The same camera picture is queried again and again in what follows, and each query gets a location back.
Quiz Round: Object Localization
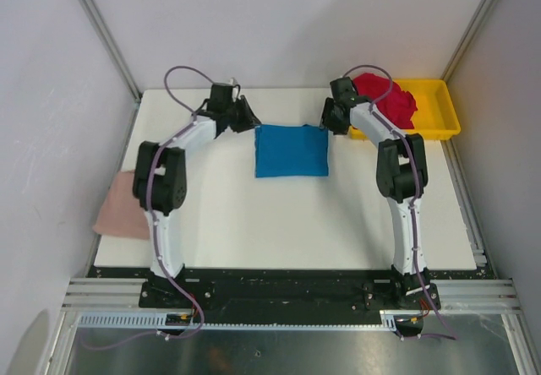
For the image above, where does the red t shirt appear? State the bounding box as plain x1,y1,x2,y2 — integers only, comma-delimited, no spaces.
352,73,418,129

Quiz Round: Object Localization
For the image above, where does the blue t shirt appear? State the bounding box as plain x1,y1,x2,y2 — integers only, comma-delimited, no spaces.
254,125,329,178

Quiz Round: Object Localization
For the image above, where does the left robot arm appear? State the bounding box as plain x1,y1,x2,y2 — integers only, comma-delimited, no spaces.
132,80,260,307

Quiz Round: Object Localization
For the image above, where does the pink t shirt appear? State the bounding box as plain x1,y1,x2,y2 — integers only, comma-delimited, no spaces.
93,171,150,241

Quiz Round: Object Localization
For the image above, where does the yellow plastic tray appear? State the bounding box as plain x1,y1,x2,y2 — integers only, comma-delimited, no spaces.
348,78,462,141

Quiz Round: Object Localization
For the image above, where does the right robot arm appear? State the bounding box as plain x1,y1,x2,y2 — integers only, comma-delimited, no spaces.
320,77,432,308

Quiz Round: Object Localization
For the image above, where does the white cable duct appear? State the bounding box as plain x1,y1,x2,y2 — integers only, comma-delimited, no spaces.
79,312,396,332

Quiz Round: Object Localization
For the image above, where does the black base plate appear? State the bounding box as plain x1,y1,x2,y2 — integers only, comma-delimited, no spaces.
88,266,494,338

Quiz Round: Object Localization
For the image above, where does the right aluminium frame post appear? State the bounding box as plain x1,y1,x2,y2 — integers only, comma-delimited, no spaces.
440,0,499,84

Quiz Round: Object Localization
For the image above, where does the aluminium frame post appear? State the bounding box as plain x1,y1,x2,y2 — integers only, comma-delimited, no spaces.
440,0,499,84
78,0,142,103

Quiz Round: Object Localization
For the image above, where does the left aluminium frame post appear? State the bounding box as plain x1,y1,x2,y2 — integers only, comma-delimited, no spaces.
78,0,142,103

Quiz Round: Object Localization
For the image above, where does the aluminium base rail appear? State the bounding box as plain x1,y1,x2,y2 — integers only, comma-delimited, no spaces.
61,278,521,314

